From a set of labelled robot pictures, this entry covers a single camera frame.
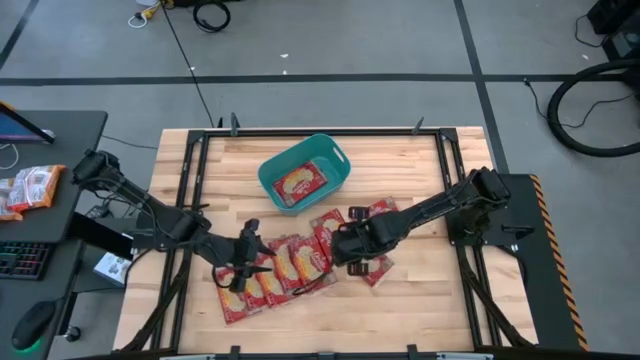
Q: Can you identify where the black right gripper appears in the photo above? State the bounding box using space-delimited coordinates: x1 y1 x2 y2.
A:
331 204 401 277

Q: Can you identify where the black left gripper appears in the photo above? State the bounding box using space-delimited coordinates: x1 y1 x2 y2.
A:
219 218 278 294

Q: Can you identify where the teal plastic basket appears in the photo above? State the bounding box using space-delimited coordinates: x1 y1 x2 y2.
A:
257 132 352 216

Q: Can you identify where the white cardboard box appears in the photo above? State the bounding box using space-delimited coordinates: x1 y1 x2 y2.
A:
93 252 132 287

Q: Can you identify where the black desk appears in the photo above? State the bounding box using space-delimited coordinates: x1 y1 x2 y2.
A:
0 109 109 360

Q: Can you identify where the black keyboard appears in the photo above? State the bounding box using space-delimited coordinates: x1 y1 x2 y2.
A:
0 242 54 281

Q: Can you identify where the orange snack bag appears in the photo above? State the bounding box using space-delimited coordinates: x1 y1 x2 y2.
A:
7 164 66 214
0 178 25 223

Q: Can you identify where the black computer mouse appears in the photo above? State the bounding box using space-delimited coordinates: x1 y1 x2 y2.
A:
10 299 57 351

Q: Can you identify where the computer monitor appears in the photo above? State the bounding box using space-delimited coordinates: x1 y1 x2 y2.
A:
0 101 56 146

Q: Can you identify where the black equipment case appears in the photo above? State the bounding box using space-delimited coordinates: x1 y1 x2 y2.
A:
585 0 640 64

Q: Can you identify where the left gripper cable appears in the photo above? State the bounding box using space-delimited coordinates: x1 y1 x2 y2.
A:
212 266 240 292

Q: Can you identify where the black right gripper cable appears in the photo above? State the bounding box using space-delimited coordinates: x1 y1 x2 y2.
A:
292 269 334 296

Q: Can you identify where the black aluminium table frame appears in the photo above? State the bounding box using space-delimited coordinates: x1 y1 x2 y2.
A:
119 112 539 360

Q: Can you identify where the thin black cable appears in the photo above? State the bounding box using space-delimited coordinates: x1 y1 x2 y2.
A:
573 13 609 50
523 77 636 130
101 134 159 151

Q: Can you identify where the black hazard-striped base plate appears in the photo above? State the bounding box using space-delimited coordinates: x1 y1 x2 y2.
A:
444 172 591 354

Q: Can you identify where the long black floor cable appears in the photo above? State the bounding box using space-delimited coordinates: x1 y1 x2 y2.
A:
159 0 216 129

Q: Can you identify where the large black hose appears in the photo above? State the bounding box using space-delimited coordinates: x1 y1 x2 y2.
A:
546 58 640 159

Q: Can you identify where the coiled black cable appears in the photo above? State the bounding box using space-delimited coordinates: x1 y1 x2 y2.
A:
192 0 232 34

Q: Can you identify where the white desk cable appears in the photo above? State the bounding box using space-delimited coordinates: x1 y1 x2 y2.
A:
0 143 20 171

